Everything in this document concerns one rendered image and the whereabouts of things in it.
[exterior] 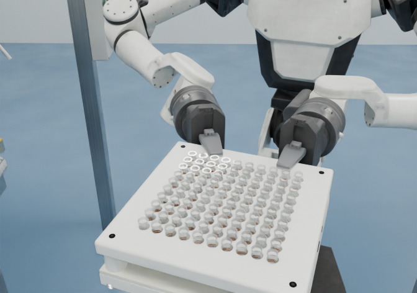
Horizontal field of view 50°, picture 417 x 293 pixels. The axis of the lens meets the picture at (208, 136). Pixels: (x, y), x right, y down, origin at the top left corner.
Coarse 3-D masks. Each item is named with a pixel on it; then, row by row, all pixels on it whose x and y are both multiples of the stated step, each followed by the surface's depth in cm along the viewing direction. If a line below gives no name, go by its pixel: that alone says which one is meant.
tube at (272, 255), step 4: (272, 248) 49; (268, 252) 49; (272, 252) 49; (276, 252) 49; (268, 256) 48; (272, 256) 48; (276, 256) 48; (268, 260) 48; (272, 260) 48; (276, 260) 48
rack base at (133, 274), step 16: (320, 240) 59; (128, 272) 53; (144, 272) 53; (160, 272) 53; (128, 288) 53; (144, 288) 52; (160, 288) 51; (176, 288) 51; (192, 288) 51; (208, 288) 51
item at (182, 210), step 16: (192, 176) 62; (208, 176) 62; (240, 176) 61; (256, 176) 61; (272, 176) 61; (176, 192) 58; (192, 192) 58; (208, 192) 58; (224, 192) 57; (240, 192) 59; (256, 192) 58; (208, 208) 55; (224, 208) 55; (240, 208) 55; (256, 208) 56; (272, 208) 55; (176, 224) 53; (192, 224) 52; (208, 224) 52; (224, 224) 53; (240, 224) 52; (256, 224) 53; (272, 224) 53; (256, 240) 50
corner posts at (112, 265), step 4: (104, 256) 52; (104, 260) 53; (108, 260) 52; (112, 260) 52; (116, 260) 52; (120, 260) 53; (108, 264) 53; (112, 264) 53; (116, 264) 53; (120, 264) 53; (124, 264) 53; (108, 268) 53; (112, 268) 53; (116, 268) 53; (120, 268) 53; (124, 268) 54; (112, 272) 53; (116, 272) 53
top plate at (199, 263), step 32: (256, 160) 66; (288, 192) 59; (320, 192) 59; (128, 224) 54; (288, 224) 54; (320, 224) 54; (128, 256) 50; (160, 256) 49; (192, 256) 49; (224, 256) 49; (288, 256) 49; (224, 288) 47; (256, 288) 45; (288, 288) 45
